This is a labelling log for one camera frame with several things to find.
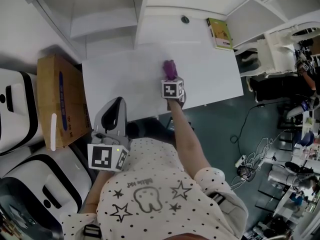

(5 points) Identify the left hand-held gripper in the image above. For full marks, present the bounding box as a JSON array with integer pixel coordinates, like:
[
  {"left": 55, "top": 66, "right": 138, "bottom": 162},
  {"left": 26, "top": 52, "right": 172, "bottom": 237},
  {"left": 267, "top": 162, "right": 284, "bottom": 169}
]
[{"left": 87, "top": 96, "right": 131, "bottom": 172}]

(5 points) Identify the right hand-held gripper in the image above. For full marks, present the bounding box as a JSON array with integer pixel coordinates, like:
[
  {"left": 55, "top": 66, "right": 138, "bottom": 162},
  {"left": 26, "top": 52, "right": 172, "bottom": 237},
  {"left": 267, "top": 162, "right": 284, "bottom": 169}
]
[{"left": 161, "top": 76, "right": 188, "bottom": 110}]

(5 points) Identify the purple cloth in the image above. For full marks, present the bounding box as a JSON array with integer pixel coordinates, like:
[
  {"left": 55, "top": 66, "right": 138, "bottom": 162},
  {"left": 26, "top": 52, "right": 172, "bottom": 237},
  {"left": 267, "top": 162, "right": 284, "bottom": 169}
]
[{"left": 162, "top": 59, "right": 179, "bottom": 81}]

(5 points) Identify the person's left forearm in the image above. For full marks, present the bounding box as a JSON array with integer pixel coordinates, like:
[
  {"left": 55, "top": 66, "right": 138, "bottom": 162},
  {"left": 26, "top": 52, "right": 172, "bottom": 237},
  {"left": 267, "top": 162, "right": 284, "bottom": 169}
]
[{"left": 86, "top": 170, "right": 118, "bottom": 214}]

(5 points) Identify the person's right forearm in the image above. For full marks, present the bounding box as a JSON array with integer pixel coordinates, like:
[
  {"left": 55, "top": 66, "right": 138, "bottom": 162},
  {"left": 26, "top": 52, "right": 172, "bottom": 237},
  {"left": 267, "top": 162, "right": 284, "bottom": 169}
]
[{"left": 167, "top": 101, "right": 212, "bottom": 177}]

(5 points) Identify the brown cardboard box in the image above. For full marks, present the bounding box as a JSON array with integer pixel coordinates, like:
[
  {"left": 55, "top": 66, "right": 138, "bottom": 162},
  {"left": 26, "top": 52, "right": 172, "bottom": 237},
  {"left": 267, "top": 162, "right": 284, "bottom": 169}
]
[{"left": 36, "top": 53, "right": 92, "bottom": 150}]

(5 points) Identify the white flat stick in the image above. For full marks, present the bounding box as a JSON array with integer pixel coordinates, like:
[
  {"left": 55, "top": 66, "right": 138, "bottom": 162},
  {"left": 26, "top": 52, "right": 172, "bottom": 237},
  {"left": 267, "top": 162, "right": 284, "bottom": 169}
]
[{"left": 50, "top": 112, "right": 57, "bottom": 151}]

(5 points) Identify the person's white dotted shirt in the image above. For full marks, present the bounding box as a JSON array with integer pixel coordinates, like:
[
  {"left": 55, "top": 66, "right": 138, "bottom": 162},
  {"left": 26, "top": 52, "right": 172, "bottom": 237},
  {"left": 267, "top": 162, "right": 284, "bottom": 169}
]
[{"left": 61, "top": 137, "right": 248, "bottom": 240}]

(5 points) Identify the green book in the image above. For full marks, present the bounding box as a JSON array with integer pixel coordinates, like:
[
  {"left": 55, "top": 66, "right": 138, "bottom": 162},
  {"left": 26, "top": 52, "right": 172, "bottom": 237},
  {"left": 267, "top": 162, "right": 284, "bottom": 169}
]
[{"left": 206, "top": 17, "right": 234, "bottom": 51}]

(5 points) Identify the white and black robot machine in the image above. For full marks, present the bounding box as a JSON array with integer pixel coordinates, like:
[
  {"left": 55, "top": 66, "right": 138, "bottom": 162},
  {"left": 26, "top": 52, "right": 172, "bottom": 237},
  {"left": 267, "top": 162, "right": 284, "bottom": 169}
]
[
  {"left": 0, "top": 67, "right": 43, "bottom": 156},
  {"left": 0, "top": 146, "right": 93, "bottom": 240}
]

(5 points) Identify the white power strip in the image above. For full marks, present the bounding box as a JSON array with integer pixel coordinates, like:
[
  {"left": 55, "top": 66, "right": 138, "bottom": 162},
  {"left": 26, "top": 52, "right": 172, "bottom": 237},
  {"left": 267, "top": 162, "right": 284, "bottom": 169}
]
[{"left": 234, "top": 154, "right": 247, "bottom": 167}]

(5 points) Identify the white shelf cabinet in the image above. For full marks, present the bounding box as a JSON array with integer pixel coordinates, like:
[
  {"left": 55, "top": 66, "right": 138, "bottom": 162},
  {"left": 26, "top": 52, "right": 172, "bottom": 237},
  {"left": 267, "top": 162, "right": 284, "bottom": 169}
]
[{"left": 14, "top": 0, "right": 320, "bottom": 67}]

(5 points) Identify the white ornate vanity with mirror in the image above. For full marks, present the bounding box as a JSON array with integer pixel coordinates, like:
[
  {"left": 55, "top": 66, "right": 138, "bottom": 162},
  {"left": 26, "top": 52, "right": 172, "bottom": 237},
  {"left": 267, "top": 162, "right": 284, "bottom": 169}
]
[{"left": 233, "top": 21, "right": 320, "bottom": 79}]

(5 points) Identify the black round device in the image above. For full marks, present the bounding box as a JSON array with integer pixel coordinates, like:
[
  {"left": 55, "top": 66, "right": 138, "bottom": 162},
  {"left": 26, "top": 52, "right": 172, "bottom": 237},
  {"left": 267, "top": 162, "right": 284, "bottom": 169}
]
[{"left": 237, "top": 165, "right": 253, "bottom": 182}]

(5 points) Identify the white work desk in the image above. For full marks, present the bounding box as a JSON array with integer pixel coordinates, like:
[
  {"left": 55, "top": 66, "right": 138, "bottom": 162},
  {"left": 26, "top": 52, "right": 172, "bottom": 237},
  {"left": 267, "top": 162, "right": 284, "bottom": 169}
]
[{"left": 272, "top": 183, "right": 320, "bottom": 225}]

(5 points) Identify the black cable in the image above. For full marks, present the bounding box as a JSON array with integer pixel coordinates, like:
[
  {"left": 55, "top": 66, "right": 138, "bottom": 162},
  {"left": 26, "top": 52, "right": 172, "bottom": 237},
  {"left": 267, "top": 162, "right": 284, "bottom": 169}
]
[{"left": 229, "top": 103, "right": 266, "bottom": 145}]

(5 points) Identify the tangle of white cables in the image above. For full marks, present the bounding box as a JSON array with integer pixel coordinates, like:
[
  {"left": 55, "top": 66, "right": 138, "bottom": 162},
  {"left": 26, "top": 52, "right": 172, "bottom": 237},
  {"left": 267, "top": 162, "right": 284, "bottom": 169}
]
[{"left": 229, "top": 136, "right": 283, "bottom": 187}]

